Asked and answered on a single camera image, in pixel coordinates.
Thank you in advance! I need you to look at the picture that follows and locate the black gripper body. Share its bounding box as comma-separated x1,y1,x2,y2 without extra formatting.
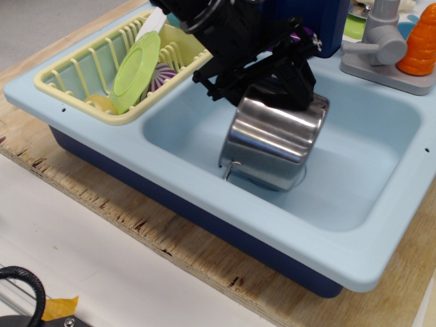
153,1,318,87

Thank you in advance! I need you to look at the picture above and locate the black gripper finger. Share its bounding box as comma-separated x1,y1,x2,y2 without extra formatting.
273,59,316,110
206,74,267,106

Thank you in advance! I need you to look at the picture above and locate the stainless steel pot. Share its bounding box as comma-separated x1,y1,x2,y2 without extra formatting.
219,87,330,191

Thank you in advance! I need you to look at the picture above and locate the light blue toy sink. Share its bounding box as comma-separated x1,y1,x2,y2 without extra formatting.
3,4,435,298

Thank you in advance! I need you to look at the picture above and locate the purple toy eggplant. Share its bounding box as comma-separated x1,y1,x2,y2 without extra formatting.
284,27,314,45

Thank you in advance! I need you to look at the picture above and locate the dark blue water tank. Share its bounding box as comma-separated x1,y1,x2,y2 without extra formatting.
261,0,350,59

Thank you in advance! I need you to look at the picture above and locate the purple white striped ball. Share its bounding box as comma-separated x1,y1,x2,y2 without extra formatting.
146,63,177,92

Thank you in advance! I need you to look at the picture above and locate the green toy plate behind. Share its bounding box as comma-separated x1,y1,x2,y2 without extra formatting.
343,14,367,40

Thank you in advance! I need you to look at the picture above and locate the white plastic plate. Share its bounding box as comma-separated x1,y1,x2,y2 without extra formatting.
135,7,167,42

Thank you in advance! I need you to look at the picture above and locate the grey toy faucet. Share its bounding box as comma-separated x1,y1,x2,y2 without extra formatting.
340,1,435,95

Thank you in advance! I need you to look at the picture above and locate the green plastic plate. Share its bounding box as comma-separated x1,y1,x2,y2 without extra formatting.
109,31,161,114

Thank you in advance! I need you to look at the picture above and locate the blue toy item right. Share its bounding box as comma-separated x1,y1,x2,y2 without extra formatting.
397,14,420,40

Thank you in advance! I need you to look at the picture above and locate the orange toy carrot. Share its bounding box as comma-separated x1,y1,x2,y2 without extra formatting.
396,3,435,76

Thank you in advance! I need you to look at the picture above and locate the yellow round toy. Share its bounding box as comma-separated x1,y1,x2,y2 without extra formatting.
84,94,117,115

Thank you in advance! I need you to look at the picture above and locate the yellow dish rack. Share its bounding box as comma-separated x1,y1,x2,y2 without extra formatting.
34,9,212,125

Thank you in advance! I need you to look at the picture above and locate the plywood board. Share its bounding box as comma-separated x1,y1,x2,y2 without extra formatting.
0,0,436,327

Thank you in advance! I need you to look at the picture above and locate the yellow masking tape piece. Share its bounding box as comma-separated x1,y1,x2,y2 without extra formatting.
42,296,79,322

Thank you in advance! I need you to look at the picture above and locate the black device base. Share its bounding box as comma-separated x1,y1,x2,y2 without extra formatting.
1,315,90,327

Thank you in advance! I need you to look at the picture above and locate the black braided cable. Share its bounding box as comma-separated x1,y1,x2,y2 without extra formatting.
0,266,46,327

